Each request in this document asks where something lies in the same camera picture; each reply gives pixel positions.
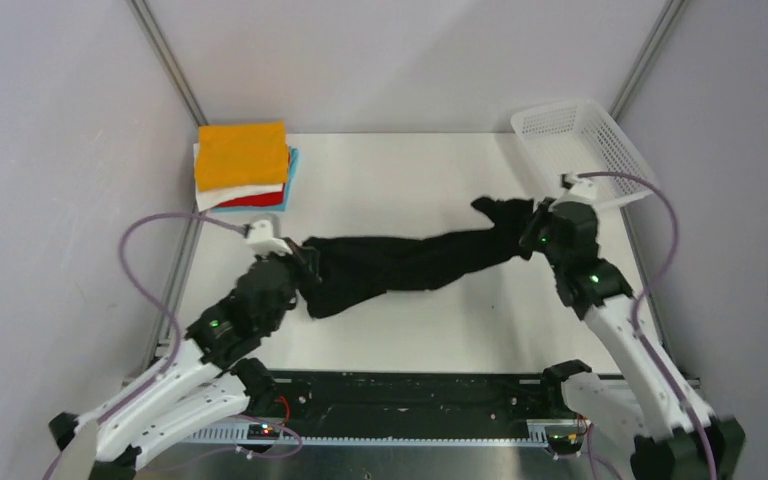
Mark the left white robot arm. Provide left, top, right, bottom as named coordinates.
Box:
left=48, top=244, right=320, bottom=479

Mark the aluminium frame rail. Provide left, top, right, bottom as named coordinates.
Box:
left=118, top=370, right=703, bottom=452

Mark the light blue folded t-shirt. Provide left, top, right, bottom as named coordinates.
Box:
left=211, top=147, right=300, bottom=213

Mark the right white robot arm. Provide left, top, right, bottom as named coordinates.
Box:
left=520, top=198, right=746, bottom=479

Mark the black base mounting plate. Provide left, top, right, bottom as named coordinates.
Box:
left=244, top=370, right=577, bottom=441

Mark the black t-shirt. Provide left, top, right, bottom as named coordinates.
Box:
left=300, top=196, right=534, bottom=319

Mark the red folded t-shirt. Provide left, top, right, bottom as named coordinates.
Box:
left=216, top=190, right=285, bottom=209

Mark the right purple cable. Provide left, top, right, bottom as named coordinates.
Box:
left=572, top=170, right=720, bottom=480

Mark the white plastic mesh basket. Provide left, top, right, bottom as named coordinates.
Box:
left=510, top=99, right=659, bottom=199

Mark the orange folded t-shirt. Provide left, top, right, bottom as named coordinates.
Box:
left=194, top=121, right=290, bottom=191

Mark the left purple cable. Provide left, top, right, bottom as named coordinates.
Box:
left=40, top=211, right=306, bottom=480

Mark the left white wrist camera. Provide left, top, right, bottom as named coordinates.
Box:
left=245, top=218, right=293, bottom=257

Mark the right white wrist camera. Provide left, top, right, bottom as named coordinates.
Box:
left=556, top=173, right=598, bottom=205

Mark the purple cable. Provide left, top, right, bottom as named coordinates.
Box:
left=572, top=170, right=720, bottom=480
left=40, top=211, right=306, bottom=480

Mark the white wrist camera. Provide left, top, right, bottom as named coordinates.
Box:
left=245, top=218, right=293, bottom=257
left=556, top=173, right=598, bottom=205

